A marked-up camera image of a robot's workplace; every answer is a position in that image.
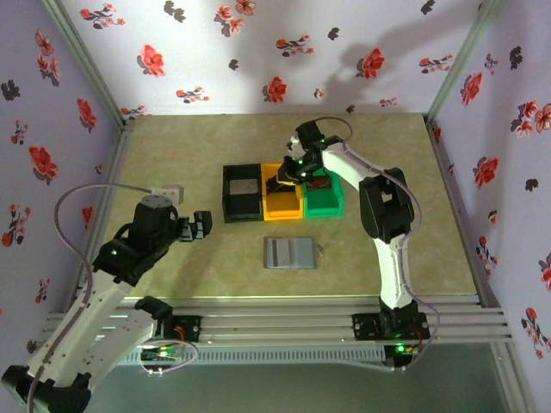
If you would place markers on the aluminium table side rail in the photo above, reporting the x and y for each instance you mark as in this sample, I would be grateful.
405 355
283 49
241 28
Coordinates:
105 202
456 202

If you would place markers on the aluminium frame post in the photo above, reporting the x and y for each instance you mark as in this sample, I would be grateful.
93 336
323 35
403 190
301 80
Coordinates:
80 47
468 47

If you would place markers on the grey card holder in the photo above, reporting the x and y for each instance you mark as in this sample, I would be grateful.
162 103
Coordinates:
292 254

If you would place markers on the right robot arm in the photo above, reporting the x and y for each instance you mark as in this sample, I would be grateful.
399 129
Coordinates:
394 275

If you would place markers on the white card red logo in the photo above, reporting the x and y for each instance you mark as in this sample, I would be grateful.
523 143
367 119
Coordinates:
243 191

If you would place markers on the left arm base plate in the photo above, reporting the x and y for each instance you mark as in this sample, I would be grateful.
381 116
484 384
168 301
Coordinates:
189 329

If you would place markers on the yellow plastic bin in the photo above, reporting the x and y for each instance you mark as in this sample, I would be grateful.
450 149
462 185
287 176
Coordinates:
282 211

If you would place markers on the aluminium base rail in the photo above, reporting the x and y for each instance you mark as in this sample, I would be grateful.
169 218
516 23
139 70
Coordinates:
280 318

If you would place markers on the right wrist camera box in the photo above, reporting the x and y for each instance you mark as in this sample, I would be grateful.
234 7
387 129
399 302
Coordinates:
295 146

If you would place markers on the red VIP card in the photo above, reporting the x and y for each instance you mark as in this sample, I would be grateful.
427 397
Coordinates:
320 184

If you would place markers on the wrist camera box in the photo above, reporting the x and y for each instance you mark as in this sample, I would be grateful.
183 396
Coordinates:
295 146
170 191

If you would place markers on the black VIP card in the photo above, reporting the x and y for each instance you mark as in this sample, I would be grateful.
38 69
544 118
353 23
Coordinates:
277 187

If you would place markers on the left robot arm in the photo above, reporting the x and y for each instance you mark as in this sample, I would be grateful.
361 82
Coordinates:
86 314

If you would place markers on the black plastic bin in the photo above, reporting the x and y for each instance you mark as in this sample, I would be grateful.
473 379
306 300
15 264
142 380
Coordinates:
228 193

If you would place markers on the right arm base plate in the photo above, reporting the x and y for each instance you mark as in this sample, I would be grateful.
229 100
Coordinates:
363 327

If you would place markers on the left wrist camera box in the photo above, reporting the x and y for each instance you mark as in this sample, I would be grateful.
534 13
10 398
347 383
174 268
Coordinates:
170 191

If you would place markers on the green plastic bin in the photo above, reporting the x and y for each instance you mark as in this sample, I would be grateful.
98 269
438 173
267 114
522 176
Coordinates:
325 204

